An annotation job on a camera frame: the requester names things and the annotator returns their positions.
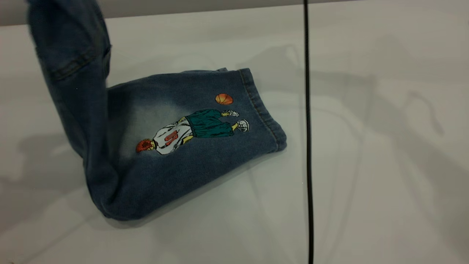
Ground blue denim children's pants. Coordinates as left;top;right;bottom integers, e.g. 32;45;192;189
26;0;287;221

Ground long black braided cable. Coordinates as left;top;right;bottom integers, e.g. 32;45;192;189
303;0;315;264

